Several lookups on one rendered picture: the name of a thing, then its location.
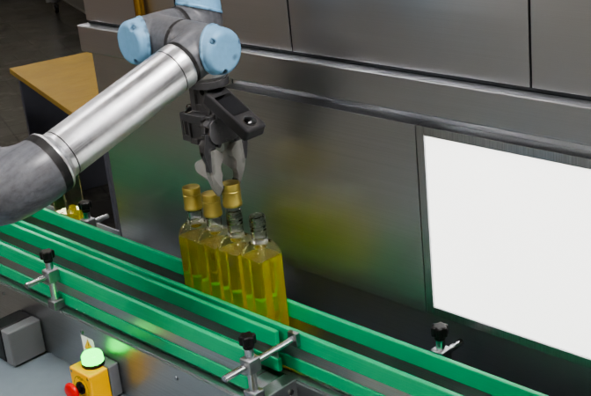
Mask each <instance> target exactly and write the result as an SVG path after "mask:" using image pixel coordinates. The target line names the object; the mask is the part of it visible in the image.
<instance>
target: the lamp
mask: <svg viewBox="0 0 591 396"><path fill-rule="evenodd" d="M81 360H82V367H83V368H84V369H86V370H96V369H98V368H100V367H102V366H103V365H104V364H105V358H104V355H103V352H102V351H101V350H100V349H99V348H89V349H86V350H85V351H84V352H83V354H82V355H81Z"/></svg>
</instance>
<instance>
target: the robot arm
mask: <svg viewBox="0 0 591 396"><path fill-rule="evenodd" d="M175 5H176V6H173V7H171V8H169V9H166V10H162V11H156V12H153V13H150V14H146V15H143V16H140V15H139V16H136V18H132V19H130V20H127V21H125V22H123V23H122V24H121V25H120V28H119V30H118V42H119V48H120V51H121V53H122V55H123V56H124V58H125V59H126V60H127V61H128V62H130V63H132V64H134V65H137V66H136V67H135V68H133V69H132V70H130V71H129V72H128V73H127V74H126V75H124V76H123V77H121V78H120V79H119V80H117V81H116V82H114V83H113V84H111V85H110V86H109V87H107V88H106V89H105V90H103V91H102V92H101V93H100V94H98V95H97V96H96V97H94V98H93V99H91V100H90V101H88V102H87V103H86V104H84V105H83V106H81V107H80V108H78V109H77V110H76V111H75V112H74V113H73V114H71V115H70V116H68V117H67V118H65V119H64V120H63V121H61V122H60V123H58V124H57V125H56V126H54V127H53V128H51V129H50V130H49V131H48V132H47V133H45V134H44V135H40V134H31V135H29V136H28V137H27V138H26V139H25V140H23V141H22V142H20V143H17V144H14V145H11V146H6V147H2V146H0V226H4V225H8V224H14V223H16V222H18V221H21V220H23V219H25V218H27V217H29V216H32V215H33V214H35V213H37V212H39V211H40V210H42V209H44V208H45V207H47V206H48V205H50V204H51V203H53V202H55V201H56V200H58V199H59V198H60V197H62V196H63V195H64V194H66V193H67V192H68V191H70V189H71V188H73V186H75V183H76V176H77V175H78V174H79V173H80V172H82V171H83V170H84V169H86V168H87V167H88V166H89V165H91V164H92V163H94V162H95V161H96V160H97V159H99V158H100V157H102V156H103V155H104V154H106V153H107V152H108V151H109V150H110V149H111V148H113V147H114V146H115V145H116V144H118V143H119V142H121V141H122V140H123V139H125V138H126V137H127V136H129V135H130V134H131V133H133V132H134V131H135V130H137V129H138V128H139V127H141V125H142V124H144V123H145V122H146V121H148V120H149V119H150V118H152V117H153V116H154V115H156V114H157V113H158V112H160V111H161V110H162V109H164V108H165V107H166V106H168V105H169V104H170V103H172V102H173V100H175V99H176V98H177V97H179V96H180V95H181V94H183V93H184V92H185V91H187V90H188V89H189V94H190V100H191V104H187V105H186V110H185V111H183V112H180V113H179V116H180V122H181V128H182V135H183V140H185V141H188V142H191V143H192V144H196V145H199V149H200V154H201V160H199V161H197V162H196V163H195V170H196V172H197V173H198V174H199V175H201V176H202V177H204V178H205V179H207V180H208V182H209V184H210V186H211V188H212V189H213V191H214V192H215V194H216V195H217V196H221V195H222V192H223V189H224V185H223V173H222V169H221V166H222V163H224V164H225V165H227V166H228V167H229V168H231V169H232V171H233V178H232V179H233V180H238V181H239V183H241V179H242V177H243V173H244V166H245V160H246V158H247V144H248V141H247V140H250V139H252V138H253V137H256V136H260V135H262V134H263V132H264V129H265V126H266V124H265V123H264V122H263V121H262V120H261V119H260V118H259V117H258V116H257V115H256V114H255V113H253V112H252V111H251V110H250V109H249V108H248V107H247V106H246V105H245V104H243V103H242V102H241V101H240V100H239V99H238V98H237V97H236V96H235V95H233V94H232V93H231V92H230V91H229V90H228V89H227V88H226V87H223V86H225V85H227V84H228V83H229V82H230V81H229V74H228V73H230V72H231V71H233V70H234V69H235V67H236V66H237V64H238V61H239V59H240V55H241V44H240V40H239V38H238V37H237V35H236V34H235V33H234V32H233V31H232V30H230V29H229V28H226V27H223V15H222V14H223V11H222V6H221V1H220V0H176V2H175ZM221 87H222V88H221ZM188 105H190V107H187V106H188ZM190 111H191V112H190ZM188 112H190V113H188ZM183 121H184V123H183ZM184 127H185V129H184ZM222 143H224V151H222V152H219V151H218V150H216V149H215V147H217V148H221V146H222Z"/></svg>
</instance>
